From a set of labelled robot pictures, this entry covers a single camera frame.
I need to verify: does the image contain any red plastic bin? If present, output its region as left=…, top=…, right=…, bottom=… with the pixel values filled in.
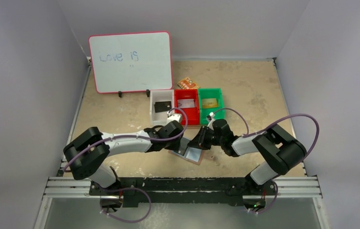
left=174, top=89, right=200, bottom=125

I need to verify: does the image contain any black credit card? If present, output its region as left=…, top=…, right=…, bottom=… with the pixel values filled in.
left=154, top=101, right=172, bottom=113

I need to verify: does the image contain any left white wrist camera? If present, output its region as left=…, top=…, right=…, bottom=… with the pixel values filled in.
left=166, top=113, right=182, bottom=124

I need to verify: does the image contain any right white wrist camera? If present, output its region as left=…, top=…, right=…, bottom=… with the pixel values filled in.
left=206, top=112, right=215, bottom=123

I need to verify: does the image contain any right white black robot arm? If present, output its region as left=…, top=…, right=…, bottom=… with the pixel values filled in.
left=188, top=119, right=307, bottom=186

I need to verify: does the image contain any green plastic bin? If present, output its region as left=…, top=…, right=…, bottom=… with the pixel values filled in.
left=198, top=88, right=224, bottom=125

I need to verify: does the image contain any pink framed whiteboard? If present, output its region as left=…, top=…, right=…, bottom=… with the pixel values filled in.
left=88, top=31, right=173, bottom=94

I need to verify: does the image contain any orange spiral notebook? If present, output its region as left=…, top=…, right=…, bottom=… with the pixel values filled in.
left=177, top=77, right=200, bottom=90

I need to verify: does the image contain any silver credit card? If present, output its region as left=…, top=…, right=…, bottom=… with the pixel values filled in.
left=177, top=99, right=195, bottom=109

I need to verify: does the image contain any white plastic bin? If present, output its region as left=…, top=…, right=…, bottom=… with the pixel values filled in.
left=149, top=90, right=174, bottom=126

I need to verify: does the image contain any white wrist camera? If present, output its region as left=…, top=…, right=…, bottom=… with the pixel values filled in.
left=166, top=113, right=182, bottom=124
left=206, top=112, right=215, bottom=123

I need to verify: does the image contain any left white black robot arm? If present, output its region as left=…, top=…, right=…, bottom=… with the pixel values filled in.
left=63, top=121, right=184, bottom=190

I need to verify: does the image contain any gold credit card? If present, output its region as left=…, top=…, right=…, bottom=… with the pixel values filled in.
left=201, top=98, right=218, bottom=109

